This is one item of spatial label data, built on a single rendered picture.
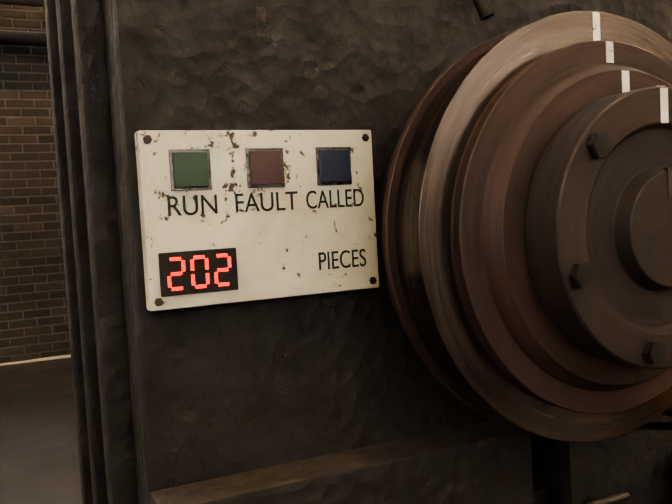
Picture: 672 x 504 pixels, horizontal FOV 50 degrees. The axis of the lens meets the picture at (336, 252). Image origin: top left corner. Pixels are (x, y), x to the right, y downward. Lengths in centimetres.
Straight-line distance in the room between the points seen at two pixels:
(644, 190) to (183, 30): 49
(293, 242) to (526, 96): 28
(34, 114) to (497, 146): 619
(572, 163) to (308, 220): 28
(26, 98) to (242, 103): 603
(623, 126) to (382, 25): 31
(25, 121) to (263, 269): 604
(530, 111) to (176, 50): 36
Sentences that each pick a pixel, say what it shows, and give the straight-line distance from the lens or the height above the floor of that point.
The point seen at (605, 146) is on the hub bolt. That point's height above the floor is 120.
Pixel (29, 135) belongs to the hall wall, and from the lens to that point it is 674.
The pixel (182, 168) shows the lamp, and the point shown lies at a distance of 74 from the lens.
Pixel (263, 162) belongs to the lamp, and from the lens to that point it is 76.
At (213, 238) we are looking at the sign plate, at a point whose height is 113.
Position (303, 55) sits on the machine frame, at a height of 132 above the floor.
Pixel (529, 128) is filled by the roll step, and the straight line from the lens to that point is 73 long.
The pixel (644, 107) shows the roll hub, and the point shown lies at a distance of 77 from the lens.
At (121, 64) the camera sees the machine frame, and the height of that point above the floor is 131.
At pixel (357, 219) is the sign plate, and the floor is 114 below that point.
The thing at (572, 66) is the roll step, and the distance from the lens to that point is 80.
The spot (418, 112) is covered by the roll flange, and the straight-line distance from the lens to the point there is 78.
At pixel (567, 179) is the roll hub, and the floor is 117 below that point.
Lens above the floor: 115
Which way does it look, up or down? 3 degrees down
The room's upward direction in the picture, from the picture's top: 3 degrees counter-clockwise
